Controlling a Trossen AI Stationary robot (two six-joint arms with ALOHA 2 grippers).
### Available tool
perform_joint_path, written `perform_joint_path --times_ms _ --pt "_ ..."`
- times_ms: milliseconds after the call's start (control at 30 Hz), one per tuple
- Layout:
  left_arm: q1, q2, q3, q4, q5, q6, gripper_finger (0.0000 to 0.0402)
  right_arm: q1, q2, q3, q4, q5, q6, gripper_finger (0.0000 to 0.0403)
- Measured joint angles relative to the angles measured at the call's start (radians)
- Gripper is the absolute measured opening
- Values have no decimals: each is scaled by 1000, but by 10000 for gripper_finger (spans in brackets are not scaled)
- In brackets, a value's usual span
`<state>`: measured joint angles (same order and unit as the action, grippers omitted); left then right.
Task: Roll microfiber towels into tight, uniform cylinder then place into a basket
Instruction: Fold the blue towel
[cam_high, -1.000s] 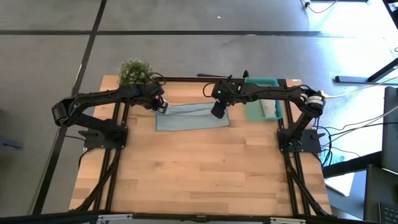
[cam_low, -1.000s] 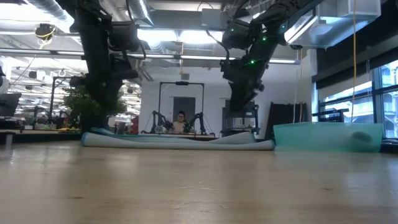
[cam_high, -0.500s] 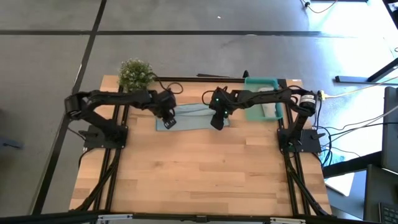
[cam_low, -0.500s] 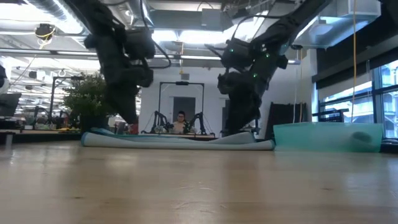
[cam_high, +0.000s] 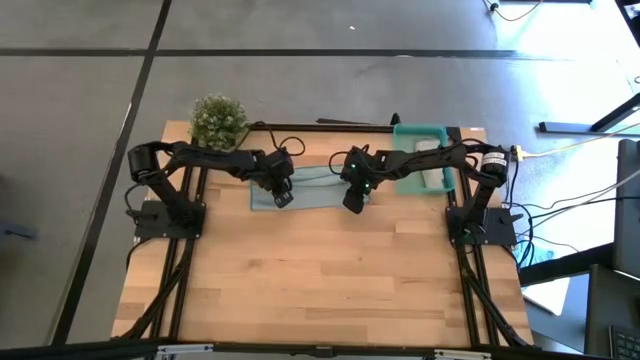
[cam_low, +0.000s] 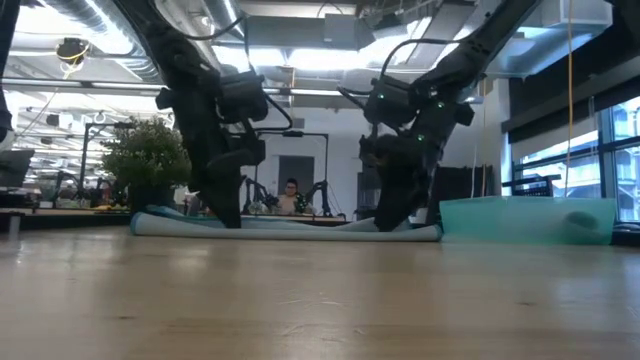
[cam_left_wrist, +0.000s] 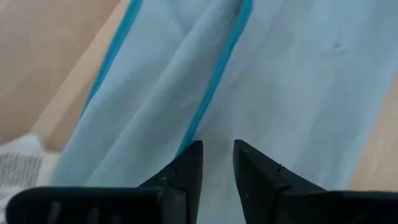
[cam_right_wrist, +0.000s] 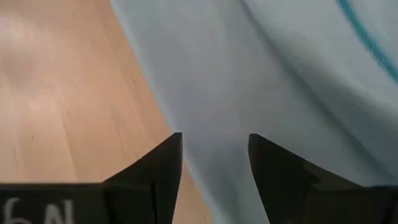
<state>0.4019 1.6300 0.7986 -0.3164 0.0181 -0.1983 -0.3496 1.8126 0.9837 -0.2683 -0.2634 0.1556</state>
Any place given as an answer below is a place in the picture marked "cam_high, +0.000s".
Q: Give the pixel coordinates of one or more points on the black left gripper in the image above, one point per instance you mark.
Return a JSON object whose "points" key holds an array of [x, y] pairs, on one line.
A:
{"points": [[277, 167]]}

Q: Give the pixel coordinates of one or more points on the small black stand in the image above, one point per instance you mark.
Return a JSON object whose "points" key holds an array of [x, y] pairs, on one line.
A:
{"points": [[395, 119]]}

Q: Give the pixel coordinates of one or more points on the dark desk top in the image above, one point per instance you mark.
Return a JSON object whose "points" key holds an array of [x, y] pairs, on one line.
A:
{"points": [[610, 300]]}

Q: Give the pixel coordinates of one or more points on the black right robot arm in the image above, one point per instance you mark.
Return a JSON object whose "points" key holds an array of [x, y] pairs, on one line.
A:
{"points": [[435, 157]]}

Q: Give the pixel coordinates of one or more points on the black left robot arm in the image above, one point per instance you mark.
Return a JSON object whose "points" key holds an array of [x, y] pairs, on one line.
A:
{"points": [[215, 159]]}

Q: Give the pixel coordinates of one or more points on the black desk leg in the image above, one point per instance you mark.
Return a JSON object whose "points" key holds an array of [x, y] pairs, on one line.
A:
{"points": [[565, 127]]}

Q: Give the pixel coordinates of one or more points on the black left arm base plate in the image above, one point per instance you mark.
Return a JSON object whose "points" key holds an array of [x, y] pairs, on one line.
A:
{"points": [[150, 222]]}

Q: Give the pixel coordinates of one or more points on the green plastic basket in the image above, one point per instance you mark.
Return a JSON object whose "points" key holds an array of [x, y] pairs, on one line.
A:
{"points": [[405, 185]]}

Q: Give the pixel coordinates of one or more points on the silver frame bracket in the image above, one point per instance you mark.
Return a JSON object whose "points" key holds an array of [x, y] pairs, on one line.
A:
{"points": [[462, 354], [185, 348]]}

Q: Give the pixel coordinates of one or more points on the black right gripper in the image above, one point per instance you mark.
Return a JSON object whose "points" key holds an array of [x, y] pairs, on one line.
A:
{"points": [[359, 170]]}

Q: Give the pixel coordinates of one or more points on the grey microfiber towel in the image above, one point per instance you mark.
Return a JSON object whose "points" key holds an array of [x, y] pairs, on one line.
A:
{"points": [[434, 179]]}

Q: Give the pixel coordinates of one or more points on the black desk beam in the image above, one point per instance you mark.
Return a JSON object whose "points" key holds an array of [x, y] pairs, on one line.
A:
{"points": [[565, 262]]}

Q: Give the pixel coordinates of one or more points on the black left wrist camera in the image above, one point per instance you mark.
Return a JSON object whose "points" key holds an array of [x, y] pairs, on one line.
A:
{"points": [[283, 199]]}

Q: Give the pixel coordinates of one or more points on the thin black bar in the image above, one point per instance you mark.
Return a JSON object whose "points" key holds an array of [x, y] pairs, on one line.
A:
{"points": [[350, 121]]}

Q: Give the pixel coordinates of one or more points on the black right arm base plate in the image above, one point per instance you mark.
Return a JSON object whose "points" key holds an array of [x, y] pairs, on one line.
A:
{"points": [[502, 232]]}

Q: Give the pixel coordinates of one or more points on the yellow power plug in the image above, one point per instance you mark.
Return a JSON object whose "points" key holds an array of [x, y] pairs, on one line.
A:
{"points": [[518, 151]]}

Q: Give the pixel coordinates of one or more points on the blue microfiber towel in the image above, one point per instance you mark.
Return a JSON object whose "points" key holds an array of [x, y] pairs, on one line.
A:
{"points": [[315, 190]]}

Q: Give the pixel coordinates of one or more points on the potted green plant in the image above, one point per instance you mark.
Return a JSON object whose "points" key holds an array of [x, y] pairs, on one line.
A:
{"points": [[217, 120]]}

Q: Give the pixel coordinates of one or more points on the white paper sheet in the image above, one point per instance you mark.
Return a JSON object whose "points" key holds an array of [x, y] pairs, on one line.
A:
{"points": [[547, 295]]}

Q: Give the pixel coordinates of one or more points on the black keyboard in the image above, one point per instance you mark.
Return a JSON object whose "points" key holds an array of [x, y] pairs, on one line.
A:
{"points": [[627, 345]]}

